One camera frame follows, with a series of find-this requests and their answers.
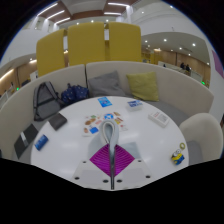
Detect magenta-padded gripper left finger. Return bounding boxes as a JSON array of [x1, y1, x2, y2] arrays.
[[72, 143, 113, 190]]

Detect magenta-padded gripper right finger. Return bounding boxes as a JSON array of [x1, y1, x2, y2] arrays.
[[112, 143, 153, 190]]

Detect light blue towel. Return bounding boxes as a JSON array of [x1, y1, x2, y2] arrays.
[[87, 119, 143, 162]]

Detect colourful sticker sheet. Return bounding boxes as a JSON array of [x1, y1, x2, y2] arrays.
[[82, 111, 128, 137]]

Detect flat white box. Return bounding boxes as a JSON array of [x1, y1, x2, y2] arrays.
[[147, 110, 170, 128]]

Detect yellow and blue toy figure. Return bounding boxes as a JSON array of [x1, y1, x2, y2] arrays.
[[171, 148, 185, 166]]

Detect small blue-white card pack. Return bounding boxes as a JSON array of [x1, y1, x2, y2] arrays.
[[125, 99, 144, 112]]

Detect blue card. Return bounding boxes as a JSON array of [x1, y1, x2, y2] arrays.
[[97, 96, 113, 108]]

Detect dark brown wallet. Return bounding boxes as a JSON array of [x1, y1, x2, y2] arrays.
[[48, 112, 69, 132]]

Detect blue rectangular box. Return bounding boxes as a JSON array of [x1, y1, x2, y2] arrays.
[[33, 133, 50, 152]]

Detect navy dotted bag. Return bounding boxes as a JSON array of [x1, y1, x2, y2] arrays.
[[60, 83, 90, 106]]

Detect grey cushion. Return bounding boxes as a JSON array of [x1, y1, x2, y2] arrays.
[[87, 70, 127, 99]]

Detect yellow-green cushion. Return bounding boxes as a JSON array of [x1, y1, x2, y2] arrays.
[[125, 71, 160, 102]]

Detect grey backpack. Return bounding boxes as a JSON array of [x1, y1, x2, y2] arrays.
[[32, 81, 66, 122]]

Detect small white block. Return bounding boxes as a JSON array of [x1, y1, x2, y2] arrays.
[[19, 131, 29, 148]]

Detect cream armchair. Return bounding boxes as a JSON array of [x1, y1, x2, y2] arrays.
[[178, 112, 224, 166]]

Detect curved cream sofa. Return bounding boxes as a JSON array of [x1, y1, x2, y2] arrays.
[[0, 60, 215, 161]]

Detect person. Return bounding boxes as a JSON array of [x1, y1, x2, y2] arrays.
[[179, 61, 193, 73]]

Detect yellow partition panel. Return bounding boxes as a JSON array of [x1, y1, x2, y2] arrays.
[[67, 21, 106, 66], [35, 28, 66, 78], [107, 21, 143, 63]]

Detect ceiling strip lights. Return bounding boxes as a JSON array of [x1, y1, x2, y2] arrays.
[[36, 1, 134, 26]]

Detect pink wall poster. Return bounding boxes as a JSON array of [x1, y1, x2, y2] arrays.
[[211, 49, 224, 79]]

